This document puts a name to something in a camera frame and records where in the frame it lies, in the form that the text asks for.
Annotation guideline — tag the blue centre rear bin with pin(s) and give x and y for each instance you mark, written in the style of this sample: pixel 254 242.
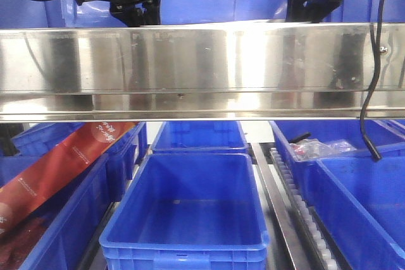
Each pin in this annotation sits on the blue centre rear bin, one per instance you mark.
pixel 200 137

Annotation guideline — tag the blue bin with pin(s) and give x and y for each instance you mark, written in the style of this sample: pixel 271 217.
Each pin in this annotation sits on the blue bin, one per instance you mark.
pixel 387 135
pixel 200 137
pixel 122 155
pixel 56 235
pixel 189 211
pixel 361 204

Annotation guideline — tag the clear plastic bag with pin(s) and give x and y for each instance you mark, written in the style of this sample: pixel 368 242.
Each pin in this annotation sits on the clear plastic bag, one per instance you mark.
pixel 312 148

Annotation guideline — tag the blue left rear bin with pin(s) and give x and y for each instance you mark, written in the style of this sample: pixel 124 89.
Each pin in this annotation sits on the blue left rear bin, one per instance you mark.
pixel 122 155

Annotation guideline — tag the blue right rear bin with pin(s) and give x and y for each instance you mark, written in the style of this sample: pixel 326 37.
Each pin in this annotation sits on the blue right rear bin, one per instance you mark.
pixel 387 135

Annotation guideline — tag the blue right front bin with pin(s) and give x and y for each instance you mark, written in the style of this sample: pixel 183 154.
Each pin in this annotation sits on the blue right front bin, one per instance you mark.
pixel 361 204

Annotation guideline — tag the blue centre front bin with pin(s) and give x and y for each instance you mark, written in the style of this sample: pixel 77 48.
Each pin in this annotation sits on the blue centre front bin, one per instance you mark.
pixel 189 211

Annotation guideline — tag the red paper package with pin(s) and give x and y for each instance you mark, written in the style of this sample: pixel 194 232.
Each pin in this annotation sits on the red paper package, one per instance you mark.
pixel 31 188

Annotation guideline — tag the white roller track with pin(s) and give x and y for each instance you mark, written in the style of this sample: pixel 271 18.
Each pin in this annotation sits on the white roller track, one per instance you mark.
pixel 304 218

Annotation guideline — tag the blue left front bin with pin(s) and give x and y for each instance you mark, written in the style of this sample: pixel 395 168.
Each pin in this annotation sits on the blue left front bin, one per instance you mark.
pixel 56 235

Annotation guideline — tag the stainless steel shelf rail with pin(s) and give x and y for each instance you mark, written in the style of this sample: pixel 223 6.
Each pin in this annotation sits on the stainless steel shelf rail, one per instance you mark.
pixel 246 70

